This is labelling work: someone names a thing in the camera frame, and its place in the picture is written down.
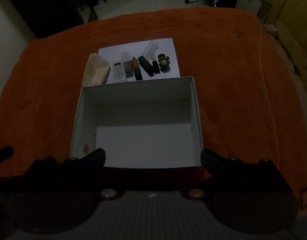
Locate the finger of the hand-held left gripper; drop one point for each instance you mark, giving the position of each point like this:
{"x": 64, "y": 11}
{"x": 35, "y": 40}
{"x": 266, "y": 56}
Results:
{"x": 2, "y": 153}

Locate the dark wardrobe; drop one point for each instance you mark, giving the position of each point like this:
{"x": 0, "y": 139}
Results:
{"x": 48, "y": 5}

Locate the white cardboard box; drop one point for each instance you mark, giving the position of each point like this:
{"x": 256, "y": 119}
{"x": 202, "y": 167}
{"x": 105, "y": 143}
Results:
{"x": 143, "y": 142}

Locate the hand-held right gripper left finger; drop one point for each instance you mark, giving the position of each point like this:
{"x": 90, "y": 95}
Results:
{"x": 94, "y": 157}

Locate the small clear plastic packet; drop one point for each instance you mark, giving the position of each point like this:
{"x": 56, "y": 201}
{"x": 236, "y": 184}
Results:
{"x": 125, "y": 56}

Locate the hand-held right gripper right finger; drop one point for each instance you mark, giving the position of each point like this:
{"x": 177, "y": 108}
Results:
{"x": 211, "y": 160}

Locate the yellow wooden cabinet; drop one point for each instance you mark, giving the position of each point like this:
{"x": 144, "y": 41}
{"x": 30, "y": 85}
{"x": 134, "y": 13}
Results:
{"x": 293, "y": 17}

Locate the dark amber bottle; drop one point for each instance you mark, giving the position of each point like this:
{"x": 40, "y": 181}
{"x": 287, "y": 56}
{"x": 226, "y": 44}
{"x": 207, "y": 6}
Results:
{"x": 136, "y": 67}

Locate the black round gadget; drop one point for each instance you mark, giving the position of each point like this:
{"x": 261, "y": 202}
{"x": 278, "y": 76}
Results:
{"x": 164, "y": 60}

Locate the white remote control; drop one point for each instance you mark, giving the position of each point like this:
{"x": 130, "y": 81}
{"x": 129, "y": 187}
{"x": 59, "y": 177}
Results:
{"x": 118, "y": 72}

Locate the short black stick-shaped item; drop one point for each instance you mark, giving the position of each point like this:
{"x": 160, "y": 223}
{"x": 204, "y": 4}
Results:
{"x": 156, "y": 67}

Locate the white marble board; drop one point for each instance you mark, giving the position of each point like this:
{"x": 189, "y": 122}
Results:
{"x": 133, "y": 47}

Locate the folded cream cloth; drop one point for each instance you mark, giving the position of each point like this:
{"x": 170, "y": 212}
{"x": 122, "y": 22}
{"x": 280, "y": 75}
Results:
{"x": 96, "y": 70}

